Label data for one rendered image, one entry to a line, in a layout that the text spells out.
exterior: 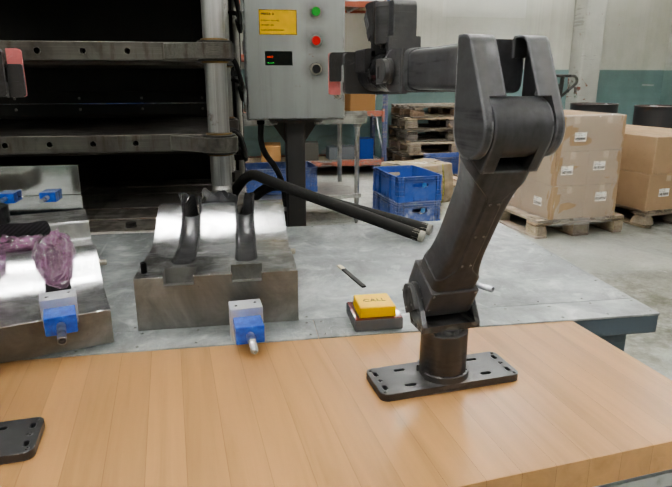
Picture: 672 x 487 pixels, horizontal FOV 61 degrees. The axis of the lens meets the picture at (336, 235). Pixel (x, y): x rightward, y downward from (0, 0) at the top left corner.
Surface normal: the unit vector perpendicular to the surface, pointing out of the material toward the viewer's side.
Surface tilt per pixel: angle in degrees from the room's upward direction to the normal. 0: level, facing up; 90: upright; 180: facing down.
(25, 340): 90
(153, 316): 90
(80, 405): 0
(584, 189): 84
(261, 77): 90
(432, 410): 0
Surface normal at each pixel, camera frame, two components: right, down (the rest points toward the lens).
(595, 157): 0.27, 0.32
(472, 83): -0.96, 0.07
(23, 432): 0.00, -0.96
